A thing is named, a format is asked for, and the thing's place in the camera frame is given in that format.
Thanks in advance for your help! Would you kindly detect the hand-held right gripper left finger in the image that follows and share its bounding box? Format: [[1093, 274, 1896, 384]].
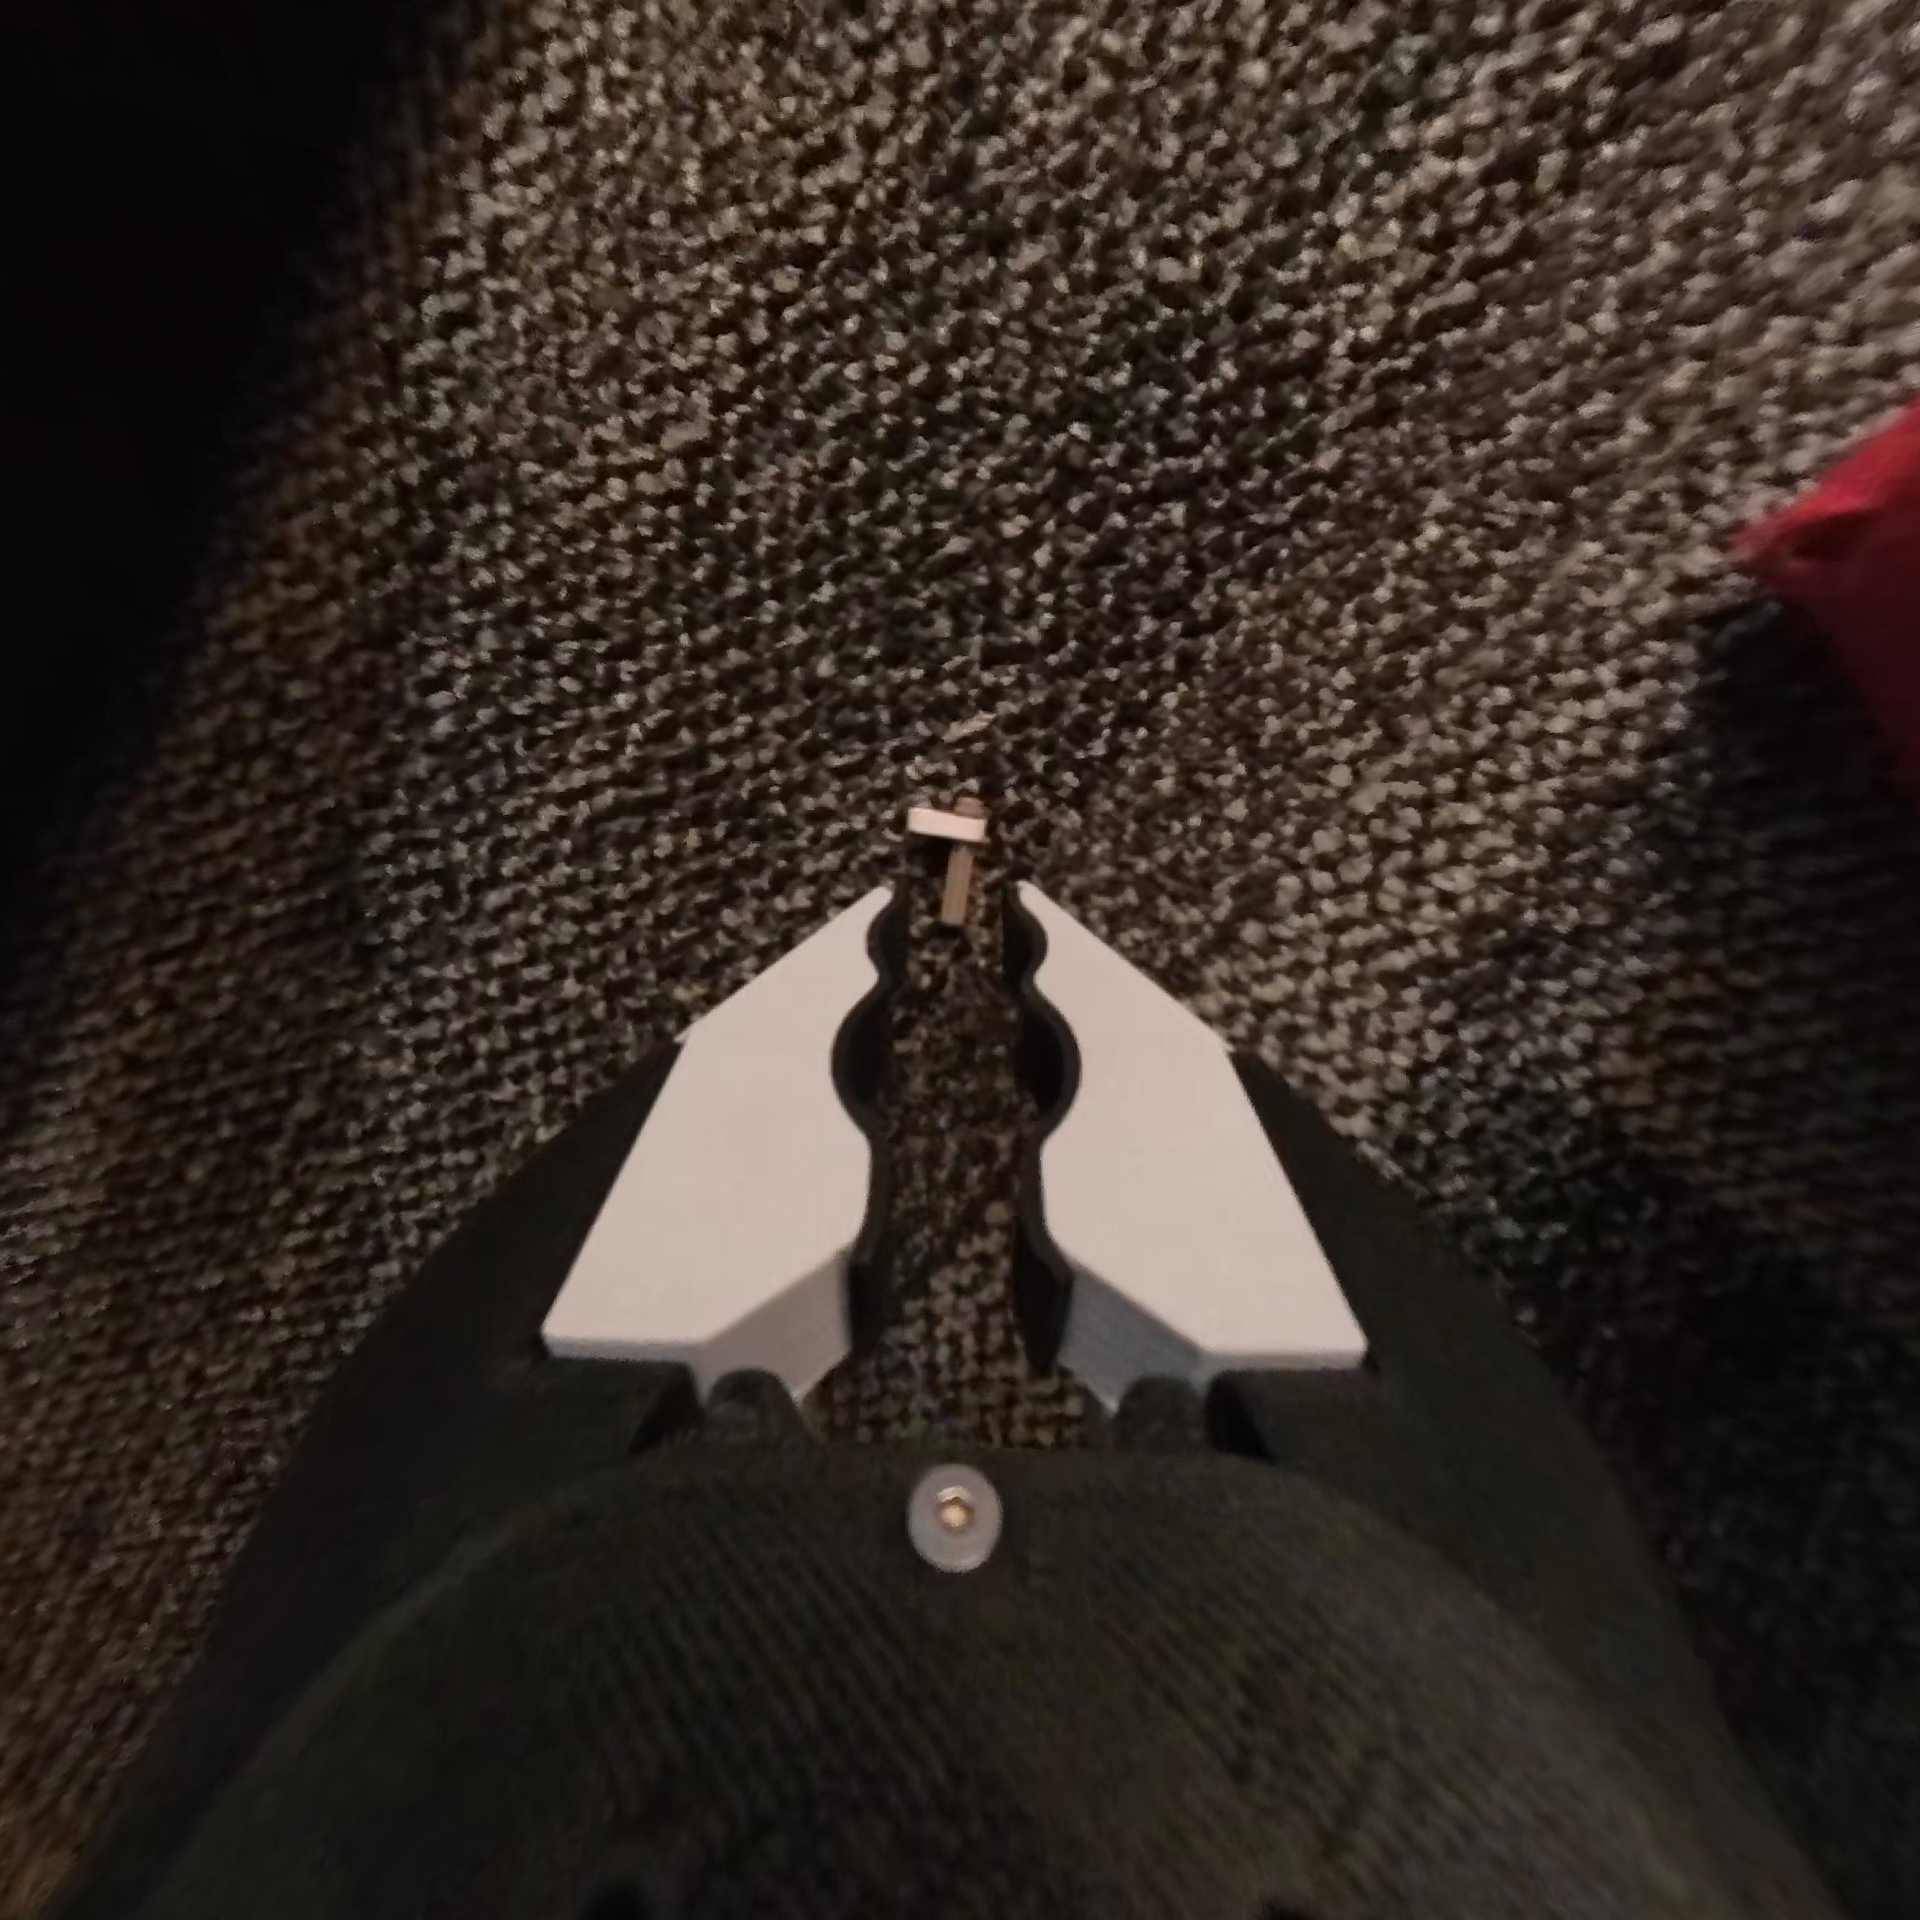
[[543, 881, 911, 1403]]

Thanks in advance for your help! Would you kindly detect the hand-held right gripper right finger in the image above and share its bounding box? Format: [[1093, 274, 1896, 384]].
[[1002, 881, 1372, 1414]]

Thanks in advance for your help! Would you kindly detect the red cloth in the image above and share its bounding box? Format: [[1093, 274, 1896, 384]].
[[1729, 394, 1920, 785]]

